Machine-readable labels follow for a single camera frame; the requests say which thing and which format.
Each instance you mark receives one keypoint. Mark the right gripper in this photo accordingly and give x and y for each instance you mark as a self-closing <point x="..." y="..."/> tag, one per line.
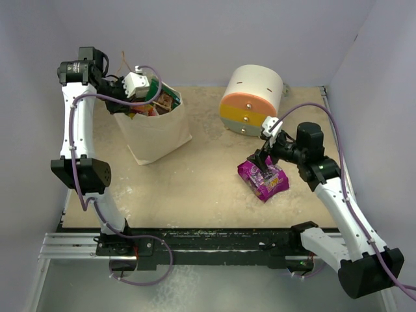
<point x="260" y="155"/>

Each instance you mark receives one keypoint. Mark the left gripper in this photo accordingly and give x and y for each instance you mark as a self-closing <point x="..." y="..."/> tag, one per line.
<point x="119" y="106"/>

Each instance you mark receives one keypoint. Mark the purple candy bag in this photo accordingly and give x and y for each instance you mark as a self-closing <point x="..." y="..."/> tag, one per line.
<point x="264" y="184"/>

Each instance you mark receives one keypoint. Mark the green snack bag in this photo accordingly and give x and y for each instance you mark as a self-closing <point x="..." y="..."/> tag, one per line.
<point x="167" y="101"/>

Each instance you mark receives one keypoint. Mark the orange snack packet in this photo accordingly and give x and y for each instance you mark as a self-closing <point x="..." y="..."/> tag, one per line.
<point x="145" y="110"/>

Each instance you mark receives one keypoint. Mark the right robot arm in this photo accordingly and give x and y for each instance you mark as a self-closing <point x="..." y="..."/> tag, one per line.
<point x="363" y="262"/>

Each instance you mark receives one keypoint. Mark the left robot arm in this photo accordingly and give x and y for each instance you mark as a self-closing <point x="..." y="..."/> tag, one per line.
<point x="83" y="81"/>

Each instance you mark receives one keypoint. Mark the white paper bag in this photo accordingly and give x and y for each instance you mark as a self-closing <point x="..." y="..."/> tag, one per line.
<point x="149" y="138"/>

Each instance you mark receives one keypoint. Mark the white cylinder toy drawers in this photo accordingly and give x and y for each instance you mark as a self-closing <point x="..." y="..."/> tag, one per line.
<point x="253" y="93"/>

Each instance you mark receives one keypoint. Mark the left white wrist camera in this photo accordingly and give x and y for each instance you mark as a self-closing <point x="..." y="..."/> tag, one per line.
<point x="136" y="84"/>

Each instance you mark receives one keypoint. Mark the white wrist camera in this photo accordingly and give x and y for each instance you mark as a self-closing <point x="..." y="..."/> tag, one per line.
<point x="270" y="128"/>
<point x="136" y="84"/>

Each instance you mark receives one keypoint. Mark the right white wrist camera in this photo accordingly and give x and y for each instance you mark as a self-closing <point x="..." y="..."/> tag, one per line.
<point x="270" y="128"/>

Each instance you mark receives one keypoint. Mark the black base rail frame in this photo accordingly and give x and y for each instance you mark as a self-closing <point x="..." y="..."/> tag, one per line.
<point x="147" y="248"/>

